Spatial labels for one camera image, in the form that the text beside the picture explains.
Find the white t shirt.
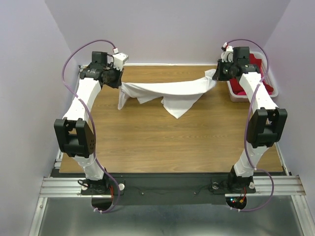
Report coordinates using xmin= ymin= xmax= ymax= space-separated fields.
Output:
xmin=118 ymin=69 xmax=217 ymax=119

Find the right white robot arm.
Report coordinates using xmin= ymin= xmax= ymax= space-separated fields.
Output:
xmin=213 ymin=45 xmax=287 ymax=193

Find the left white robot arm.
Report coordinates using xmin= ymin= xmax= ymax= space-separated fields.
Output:
xmin=54 ymin=49 xmax=128 ymax=195

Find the pink t shirt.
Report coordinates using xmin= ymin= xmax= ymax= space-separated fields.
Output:
xmin=237 ymin=90 xmax=247 ymax=96

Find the white plastic basket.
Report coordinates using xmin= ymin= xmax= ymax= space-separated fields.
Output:
xmin=227 ymin=52 xmax=278 ymax=102

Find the red t shirt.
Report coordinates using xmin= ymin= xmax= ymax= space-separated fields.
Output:
xmin=235 ymin=62 xmax=268 ymax=96

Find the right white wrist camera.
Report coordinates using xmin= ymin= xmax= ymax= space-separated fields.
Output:
xmin=221 ymin=46 xmax=233 ymax=62

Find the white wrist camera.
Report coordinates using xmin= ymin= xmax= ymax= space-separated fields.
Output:
xmin=221 ymin=46 xmax=233 ymax=62
xmin=113 ymin=53 xmax=129 ymax=71

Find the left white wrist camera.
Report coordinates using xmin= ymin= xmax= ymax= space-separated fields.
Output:
xmin=113 ymin=53 xmax=129 ymax=71

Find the aluminium left rail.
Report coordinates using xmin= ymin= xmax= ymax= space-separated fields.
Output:
xmin=54 ymin=64 xmax=86 ymax=174

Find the aluminium rail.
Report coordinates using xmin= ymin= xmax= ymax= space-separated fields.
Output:
xmin=54 ymin=64 xmax=86 ymax=174
xmin=40 ymin=176 xmax=306 ymax=198
xmin=275 ymin=143 xmax=291 ymax=176

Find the aluminium right rail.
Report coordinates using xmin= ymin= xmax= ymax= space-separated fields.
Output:
xmin=275 ymin=143 xmax=291 ymax=176

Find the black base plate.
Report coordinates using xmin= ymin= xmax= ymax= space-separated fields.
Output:
xmin=50 ymin=173 xmax=256 ymax=206

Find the aluminium front rail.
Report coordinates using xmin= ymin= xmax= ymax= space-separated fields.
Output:
xmin=40 ymin=176 xmax=306 ymax=198

